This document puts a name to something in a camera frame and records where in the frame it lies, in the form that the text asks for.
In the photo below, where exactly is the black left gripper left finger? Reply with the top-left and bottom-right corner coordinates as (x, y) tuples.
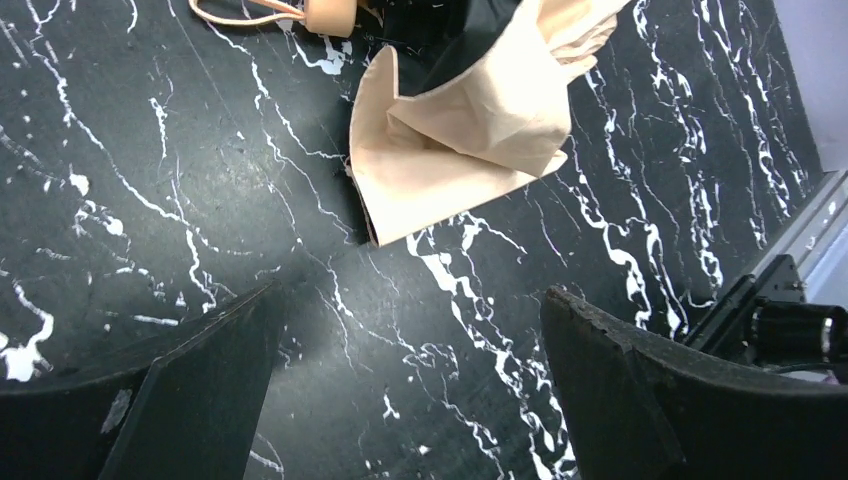
(1, 283), (281, 479)

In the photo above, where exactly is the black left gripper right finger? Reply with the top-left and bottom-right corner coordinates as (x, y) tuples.
(540, 287), (847, 479)

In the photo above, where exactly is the aluminium frame rail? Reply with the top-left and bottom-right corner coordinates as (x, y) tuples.
(746, 170), (847, 307)

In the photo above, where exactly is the beige and black folding umbrella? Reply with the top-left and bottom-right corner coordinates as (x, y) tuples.
(190, 0), (623, 246)

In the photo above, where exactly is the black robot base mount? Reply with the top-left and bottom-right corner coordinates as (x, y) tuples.
(677, 254), (847, 385)

